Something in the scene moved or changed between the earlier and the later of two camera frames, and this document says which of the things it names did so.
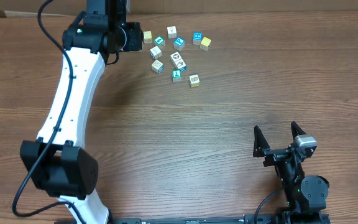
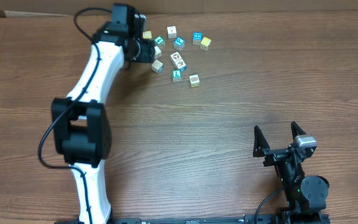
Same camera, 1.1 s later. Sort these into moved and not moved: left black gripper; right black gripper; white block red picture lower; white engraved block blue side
Moved: left black gripper
Not moved: white engraved block blue side; right black gripper; white block red picture lower
